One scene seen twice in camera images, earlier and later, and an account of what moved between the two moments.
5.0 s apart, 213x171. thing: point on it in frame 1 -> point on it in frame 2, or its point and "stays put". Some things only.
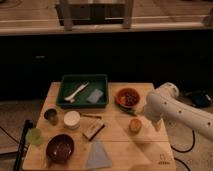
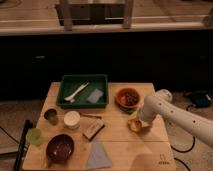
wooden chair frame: x=70 y=14 stays put
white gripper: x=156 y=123 -> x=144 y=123
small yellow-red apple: x=135 y=126 stays put
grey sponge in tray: x=94 y=98 stays put
